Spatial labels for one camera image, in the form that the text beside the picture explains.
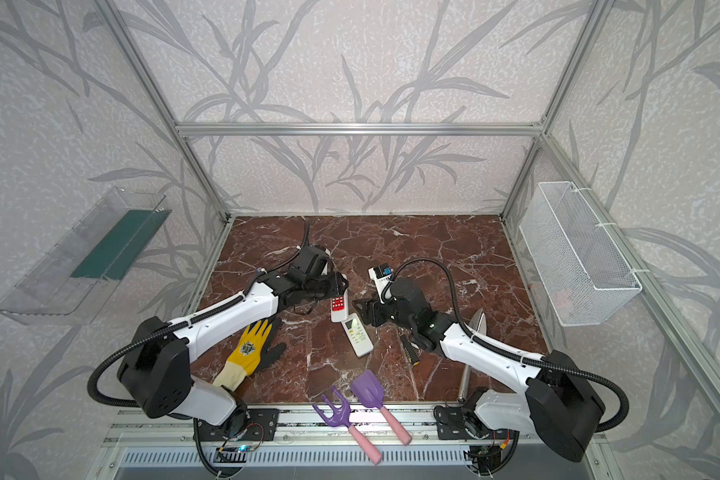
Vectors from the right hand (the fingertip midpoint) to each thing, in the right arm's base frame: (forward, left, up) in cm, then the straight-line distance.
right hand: (363, 290), depth 80 cm
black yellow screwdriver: (-11, -13, -15) cm, 23 cm away
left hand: (+6, +5, -3) cm, 8 cm away
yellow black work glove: (-11, +31, -14) cm, 36 cm away
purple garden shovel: (-21, -2, -16) cm, 27 cm away
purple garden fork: (-28, +6, -15) cm, 32 cm away
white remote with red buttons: (-3, +7, -6) cm, 9 cm away
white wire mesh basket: (-7, -47, +17) cm, 51 cm away
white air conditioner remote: (-6, +2, -15) cm, 17 cm away
